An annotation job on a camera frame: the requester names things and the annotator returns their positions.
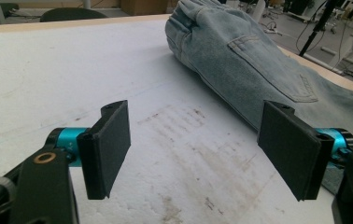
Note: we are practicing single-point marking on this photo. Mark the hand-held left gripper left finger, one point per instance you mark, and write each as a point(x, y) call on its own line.
point(106, 149)

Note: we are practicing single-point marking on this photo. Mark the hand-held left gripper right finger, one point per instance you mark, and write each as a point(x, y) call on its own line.
point(293, 149)

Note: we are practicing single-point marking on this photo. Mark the light blue denim shorts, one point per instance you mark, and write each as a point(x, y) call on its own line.
point(243, 62)

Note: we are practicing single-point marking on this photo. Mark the white foam mat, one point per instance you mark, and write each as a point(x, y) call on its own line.
point(72, 68)

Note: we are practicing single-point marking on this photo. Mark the black round stool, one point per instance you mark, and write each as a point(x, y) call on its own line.
point(72, 15)

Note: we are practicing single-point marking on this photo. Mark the large cardboard box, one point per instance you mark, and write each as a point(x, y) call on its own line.
point(143, 6)

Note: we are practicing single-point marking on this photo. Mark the black frame post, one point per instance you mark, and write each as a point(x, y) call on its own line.
point(316, 28)

